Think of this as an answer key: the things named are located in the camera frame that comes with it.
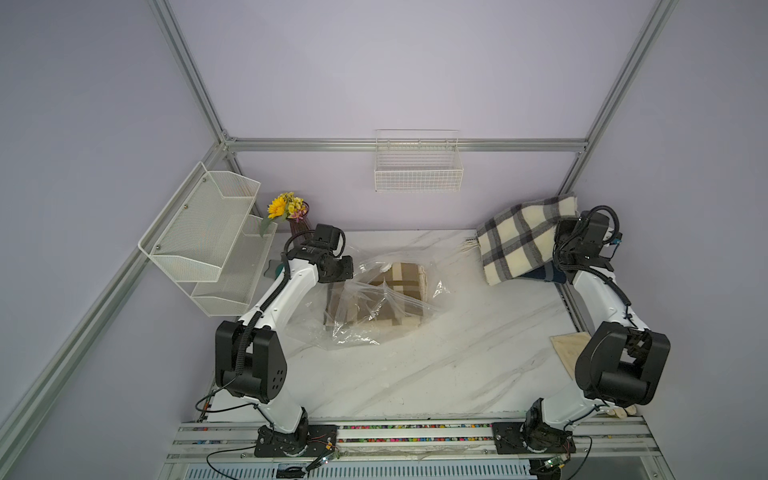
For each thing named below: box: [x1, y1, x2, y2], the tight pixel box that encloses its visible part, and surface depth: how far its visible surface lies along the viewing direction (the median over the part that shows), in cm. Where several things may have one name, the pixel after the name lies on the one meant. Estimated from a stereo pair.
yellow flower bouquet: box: [260, 192, 307, 237], surface depth 97 cm
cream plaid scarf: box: [476, 194, 578, 285], surface depth 98 cm
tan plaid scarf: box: [324, 262, 428, 328], surface depth 90 cm
